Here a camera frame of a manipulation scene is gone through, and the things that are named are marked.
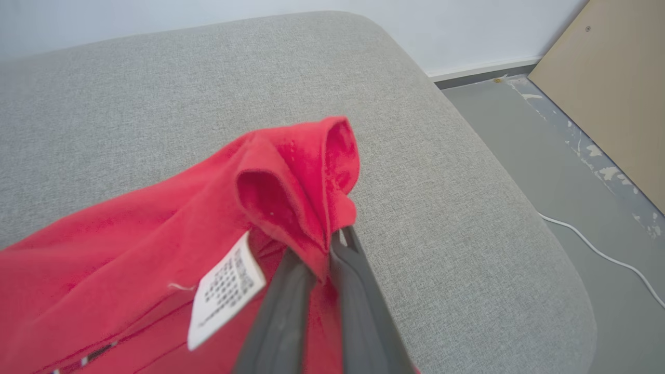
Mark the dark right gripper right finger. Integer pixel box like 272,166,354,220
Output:
329,225,417,374

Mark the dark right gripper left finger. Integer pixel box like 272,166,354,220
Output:
232,246,317,374

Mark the red jersey number 23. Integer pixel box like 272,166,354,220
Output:
0,116,421,374

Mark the grey fabric sofa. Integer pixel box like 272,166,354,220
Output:
0,10,598,374

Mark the white and black baseboard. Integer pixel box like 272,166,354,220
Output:
428,56,544,90

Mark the light wooden board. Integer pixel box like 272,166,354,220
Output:
527,0,665,217

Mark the white floor cable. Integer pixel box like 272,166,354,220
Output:
537,211,665,310

